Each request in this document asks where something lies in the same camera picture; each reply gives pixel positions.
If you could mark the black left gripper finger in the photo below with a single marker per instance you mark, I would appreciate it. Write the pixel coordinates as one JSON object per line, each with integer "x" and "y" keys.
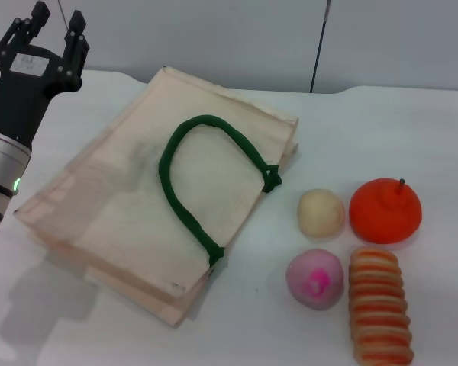
{"x": 74, "y": 49}
{"x": 21, "y": 30}

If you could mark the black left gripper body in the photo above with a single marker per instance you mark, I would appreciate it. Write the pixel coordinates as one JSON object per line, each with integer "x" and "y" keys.
{"x": 26, "y": 87}

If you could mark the dark vertical wall strip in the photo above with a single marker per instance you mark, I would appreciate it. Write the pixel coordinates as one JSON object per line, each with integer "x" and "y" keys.
{"x": 320, "y": 45}

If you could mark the pink round pastry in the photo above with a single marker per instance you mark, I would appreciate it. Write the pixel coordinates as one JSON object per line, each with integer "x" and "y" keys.
{"x": 315, "y": 278}

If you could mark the cream round egg yolk pastry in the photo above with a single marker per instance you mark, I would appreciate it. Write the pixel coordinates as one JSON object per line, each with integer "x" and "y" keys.
{"x": 320, "y": 213}

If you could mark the orange persimmon toy fruit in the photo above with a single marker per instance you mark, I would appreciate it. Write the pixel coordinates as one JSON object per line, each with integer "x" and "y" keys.
{"x": 385, "y": 213}

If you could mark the orange striped bread roll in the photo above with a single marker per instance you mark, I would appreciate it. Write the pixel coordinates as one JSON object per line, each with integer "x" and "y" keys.
{"x": 379, "y": 305}

